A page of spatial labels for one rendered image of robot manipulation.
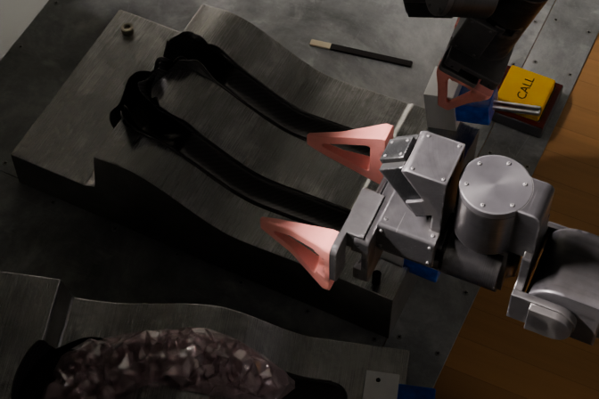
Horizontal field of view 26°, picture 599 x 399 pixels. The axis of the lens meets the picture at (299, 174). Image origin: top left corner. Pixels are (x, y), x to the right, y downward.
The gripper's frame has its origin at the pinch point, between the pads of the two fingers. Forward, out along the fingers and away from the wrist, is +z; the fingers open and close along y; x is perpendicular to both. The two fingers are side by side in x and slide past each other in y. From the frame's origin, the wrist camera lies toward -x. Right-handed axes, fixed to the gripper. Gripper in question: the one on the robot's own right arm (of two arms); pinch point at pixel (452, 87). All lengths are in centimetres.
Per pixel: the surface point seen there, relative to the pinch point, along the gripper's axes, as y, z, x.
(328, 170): 11.9, 9.7, -8.3
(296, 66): -0.7, 10.3, -17.2
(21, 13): -71, 117, -74
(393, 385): 35.2, 7.2, 7.2
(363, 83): -9.2, 16.7, -8.3
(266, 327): 33.1, 12.2, -7.1
